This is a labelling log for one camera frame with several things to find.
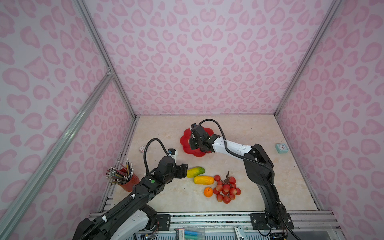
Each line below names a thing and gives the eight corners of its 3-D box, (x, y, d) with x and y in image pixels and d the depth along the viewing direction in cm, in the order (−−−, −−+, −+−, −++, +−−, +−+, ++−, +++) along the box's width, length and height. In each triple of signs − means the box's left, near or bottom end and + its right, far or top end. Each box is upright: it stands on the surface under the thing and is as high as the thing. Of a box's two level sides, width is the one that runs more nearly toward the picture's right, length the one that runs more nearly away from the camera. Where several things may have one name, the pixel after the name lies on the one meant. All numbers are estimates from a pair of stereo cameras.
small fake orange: (203, 197, 82) (204, 195, 80) (203, 189, 85) (203, 187, 83) (212, 197, 82) (213, 195, 80) (212, 189, 85) (212, 187, 83)
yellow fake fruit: (193, 184, 87) (193, 182, 84) (193, 178, 89) (193, 176, 87) (213, 184, 87) (214, 182, 84) (213, 178, 89) (213, 176, 87)
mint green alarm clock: (277, 153, 101) (279, 151, 98) (274, 145, 105) (276, 143, 103) (287, 153, 101) (290, 151, 98) (284, 145, 105) (286, 143, 103)
